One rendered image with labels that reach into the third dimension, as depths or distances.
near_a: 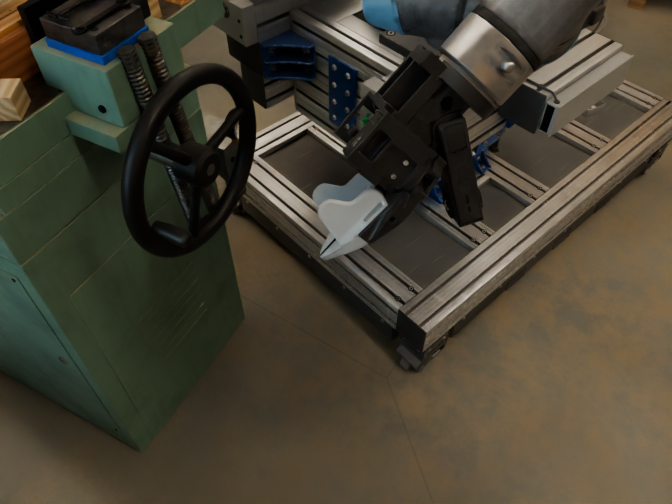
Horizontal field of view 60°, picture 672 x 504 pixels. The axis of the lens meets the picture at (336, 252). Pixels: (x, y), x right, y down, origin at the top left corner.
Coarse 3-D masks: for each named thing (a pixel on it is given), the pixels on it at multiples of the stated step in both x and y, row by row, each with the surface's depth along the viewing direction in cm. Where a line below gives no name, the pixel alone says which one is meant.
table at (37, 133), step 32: (160, 0) 98; (192, 0) 99; (192, 32) 101; (32, 96) 81; (64, 96) 82; (0, 128) 76; (32, 128) 79; (64, 128) 84; (96, 128) 81; (128, 128) 82; (0, 160) 76; (32, 160) 81
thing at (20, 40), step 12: (12, 36) 79; (24, 36) 81; (0, 48) 78; (12, 48) 80; (24, 48) 81; (0, 60) 79; (12, 60) 80; (24, 60) 82; (0, 72) 79; (12, 72) 81; (24, 72) 83; (36, 72) 84
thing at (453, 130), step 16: (448, 128) 51; (464, 128) 51; (448, 144) 52; (464, 144) 52; (448, 160) 53; (464, 160) 53; (448, 176) 54; (464, 176) 54; (448, 192) 57; (464, 192) 55; (448, 208) 58; (464, 208) 56; (480, 208) 56; (464, 224) 57
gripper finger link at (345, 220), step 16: (368, 192) 53; (320, 208) 54; (336, 208) 54; (352, 208) 54; (368, 208) 54; (336, 224) 55; (352, 224) 55; (336, 240) 58; (352, 240) 55; (320, 256) 58; (336, 256) 57
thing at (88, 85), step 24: (168, 24) 82; (48, 48) 78; (168, 48) 83; (48, 72) 80; (72, 72) 78; (96, 72) 75; (120, 72) 76; (144, 72) 80; (72, 96) 82; (96, 96) 79; (120, 96) 78; (120, 120) 80
